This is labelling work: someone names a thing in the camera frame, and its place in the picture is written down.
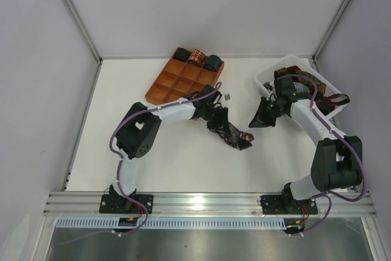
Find purple cable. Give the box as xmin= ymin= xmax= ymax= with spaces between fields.
xmin=287 ymin=74 xmax=369 ymax=237
xmin=56 ymin=82 xmax=222 ymax=245

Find pile of dark ties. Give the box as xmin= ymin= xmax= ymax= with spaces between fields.
xmin=264 ymin=66 xmax=351 ymax=119

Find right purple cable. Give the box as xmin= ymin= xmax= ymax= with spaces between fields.
xmin=287 ymin=74 xmax=369 ymax=237

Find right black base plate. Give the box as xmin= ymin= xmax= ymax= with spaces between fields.
xmin=260 ymin=194 xmax=318 ymax=215

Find grey blue paisley tie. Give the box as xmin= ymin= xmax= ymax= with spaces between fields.
xmin=293 ymin=82 xmax=310 ymax=95

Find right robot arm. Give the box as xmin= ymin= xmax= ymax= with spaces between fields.
xmin=249 ymin=75 xmax=367 ymax=207

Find white plastic basket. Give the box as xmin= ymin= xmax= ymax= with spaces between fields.
xmin=254 ymin=55 xmax=349 ymax=127

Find red patterned rolled tie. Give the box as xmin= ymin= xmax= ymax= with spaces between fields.
xmin=186 ymin=50 xmax=207 ymax=67

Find navy floral tie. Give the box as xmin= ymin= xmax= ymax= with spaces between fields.
xmin=219 ymin=122 xmax=255 ymax=150

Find aluminium rail frame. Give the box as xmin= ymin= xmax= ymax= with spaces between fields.
xmin=43 ymin=192 xmax=376 ymax=231

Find orange wooden divided tray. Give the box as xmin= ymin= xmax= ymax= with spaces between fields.
xmin=145 ymin=54 xmax=224 ymax=105

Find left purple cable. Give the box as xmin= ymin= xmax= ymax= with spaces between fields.
xmin=56 ymin=82 xmax=222 ymax=245

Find dark green rolled tie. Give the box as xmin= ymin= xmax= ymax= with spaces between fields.
xmin=172 ymin=48 xmax=192 ymax=62

